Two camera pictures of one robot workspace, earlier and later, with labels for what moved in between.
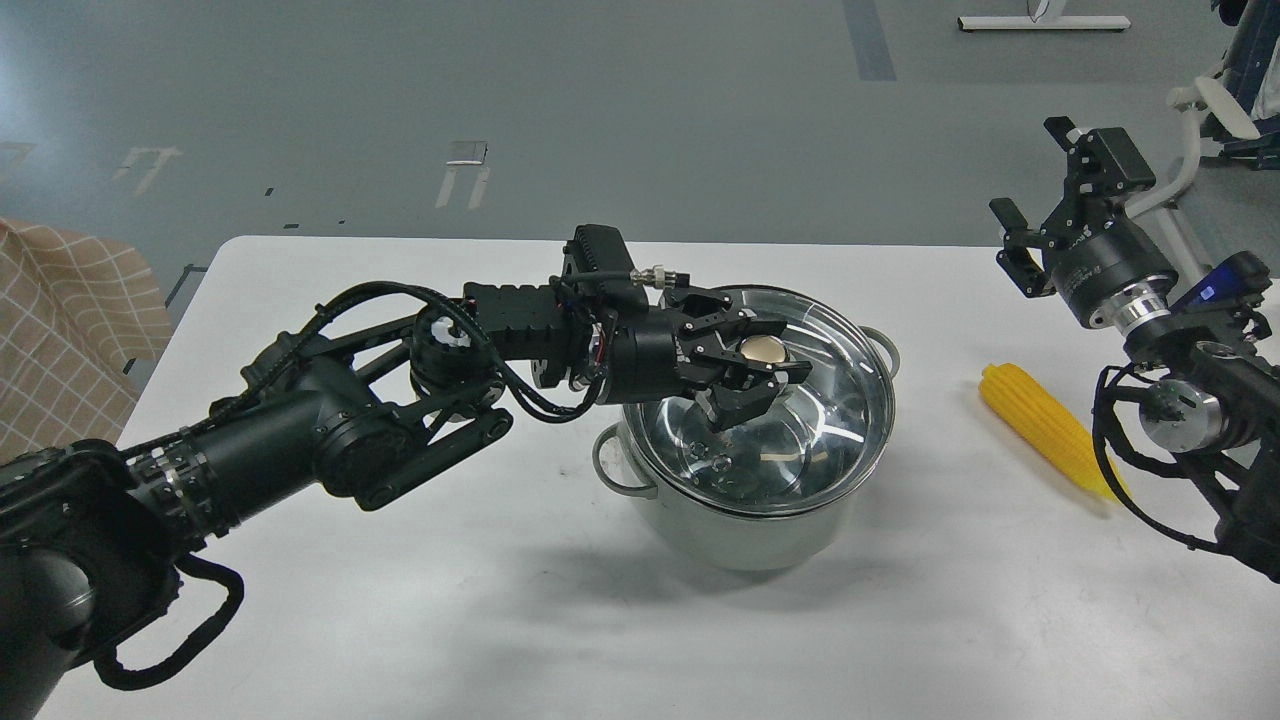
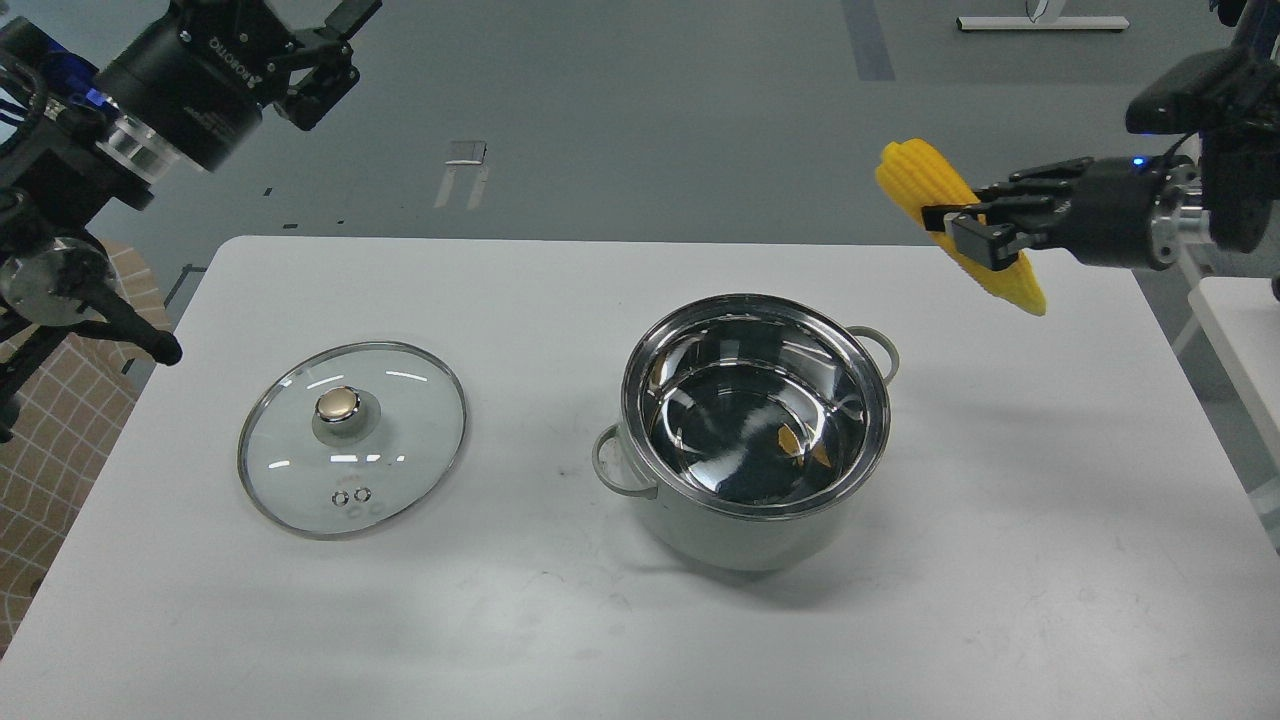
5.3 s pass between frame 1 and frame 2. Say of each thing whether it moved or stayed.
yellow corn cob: moved
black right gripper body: moved
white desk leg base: stayed
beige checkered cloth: stayed
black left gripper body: moved
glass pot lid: moved
